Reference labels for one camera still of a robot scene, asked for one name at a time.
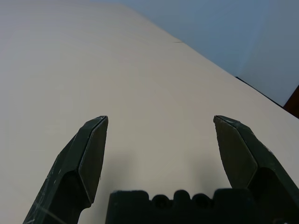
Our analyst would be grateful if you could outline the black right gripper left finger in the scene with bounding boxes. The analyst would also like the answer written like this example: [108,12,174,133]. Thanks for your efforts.
[23,115,109,224]

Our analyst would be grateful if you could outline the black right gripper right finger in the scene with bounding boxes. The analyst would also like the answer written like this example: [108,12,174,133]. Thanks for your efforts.
[213,115,299,224]

